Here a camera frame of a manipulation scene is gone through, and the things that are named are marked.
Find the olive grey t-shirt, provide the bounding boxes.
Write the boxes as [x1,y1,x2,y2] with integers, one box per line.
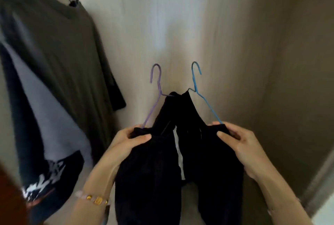
[0,0,127,161]

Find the gold and pink bead bracelet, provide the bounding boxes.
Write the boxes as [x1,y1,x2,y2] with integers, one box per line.
[75,190,110,207]

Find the plain black garment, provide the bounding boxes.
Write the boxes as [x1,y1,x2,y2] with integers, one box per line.
[173,90,245,225]

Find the purple wire hanger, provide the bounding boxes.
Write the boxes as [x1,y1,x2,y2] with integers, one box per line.
[142,63,174,129]

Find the person's left forearm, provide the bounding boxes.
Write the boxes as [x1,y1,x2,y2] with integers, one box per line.
[62,159,118,225]

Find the person's right forearm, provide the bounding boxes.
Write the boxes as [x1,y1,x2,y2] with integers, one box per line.
[250,162,314,225]

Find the beige wardrobe frame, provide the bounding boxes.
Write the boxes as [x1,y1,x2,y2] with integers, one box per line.
[304,149,334,216]

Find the black and grey graphic t-shirt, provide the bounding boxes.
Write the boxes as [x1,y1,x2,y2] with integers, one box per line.
[0,31,94,219]

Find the person's right hand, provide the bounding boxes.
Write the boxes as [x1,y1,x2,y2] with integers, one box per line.
[212,122,270,180]

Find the person's left hand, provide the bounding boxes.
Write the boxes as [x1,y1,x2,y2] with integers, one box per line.
[100,127,152,175]

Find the black garment with white stripe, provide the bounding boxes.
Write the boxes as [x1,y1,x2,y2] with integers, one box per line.
[114,92,186,225]

